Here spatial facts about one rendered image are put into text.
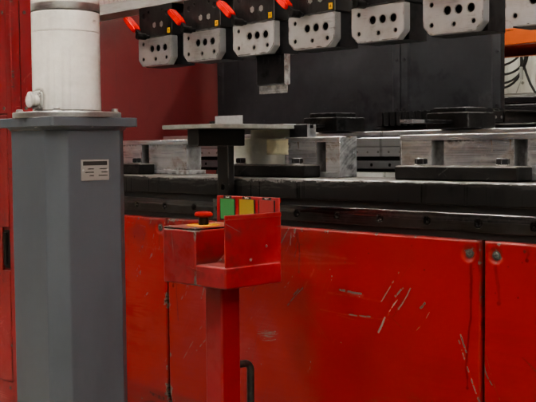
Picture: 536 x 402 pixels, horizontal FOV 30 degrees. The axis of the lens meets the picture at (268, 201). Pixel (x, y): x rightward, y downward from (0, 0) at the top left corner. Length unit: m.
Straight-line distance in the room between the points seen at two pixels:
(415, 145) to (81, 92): 0.76
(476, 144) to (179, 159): 0.97
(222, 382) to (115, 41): 1.45
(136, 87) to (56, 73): 1.53
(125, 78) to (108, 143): 1.50
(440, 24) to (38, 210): 0.91
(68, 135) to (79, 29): 0.19
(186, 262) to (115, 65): 1.27
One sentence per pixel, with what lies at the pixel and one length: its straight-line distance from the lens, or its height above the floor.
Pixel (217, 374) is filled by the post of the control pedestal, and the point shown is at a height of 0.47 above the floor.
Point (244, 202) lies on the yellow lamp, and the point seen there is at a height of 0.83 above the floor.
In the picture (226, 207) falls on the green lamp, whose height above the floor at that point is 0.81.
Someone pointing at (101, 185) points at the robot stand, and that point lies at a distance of 1.76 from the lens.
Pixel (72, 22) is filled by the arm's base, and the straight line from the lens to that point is 1.78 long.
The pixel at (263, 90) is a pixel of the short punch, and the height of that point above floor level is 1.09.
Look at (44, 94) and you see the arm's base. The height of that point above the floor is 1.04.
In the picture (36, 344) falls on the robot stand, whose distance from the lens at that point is 1.80.
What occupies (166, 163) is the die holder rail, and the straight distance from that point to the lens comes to 2.79.
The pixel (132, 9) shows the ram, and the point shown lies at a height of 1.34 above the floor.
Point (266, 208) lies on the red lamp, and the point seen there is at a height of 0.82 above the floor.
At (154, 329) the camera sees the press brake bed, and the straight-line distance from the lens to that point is 2.69.
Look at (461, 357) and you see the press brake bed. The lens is 1.99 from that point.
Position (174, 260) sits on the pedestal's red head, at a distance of 2.13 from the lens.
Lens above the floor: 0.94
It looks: 3 degrees down
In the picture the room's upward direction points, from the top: 1 degrees counter-clockwise
